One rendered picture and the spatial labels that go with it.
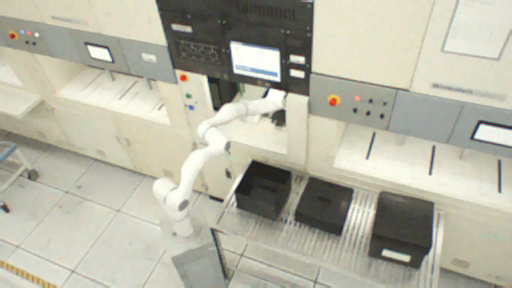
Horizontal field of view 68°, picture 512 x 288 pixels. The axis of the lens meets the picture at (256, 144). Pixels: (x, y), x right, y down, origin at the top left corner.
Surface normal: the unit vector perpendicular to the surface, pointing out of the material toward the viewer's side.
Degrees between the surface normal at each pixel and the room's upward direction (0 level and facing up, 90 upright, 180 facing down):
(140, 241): 0
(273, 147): 0
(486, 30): 90
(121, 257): 0
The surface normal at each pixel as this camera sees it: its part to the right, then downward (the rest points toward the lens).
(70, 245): -0.07, -0.69
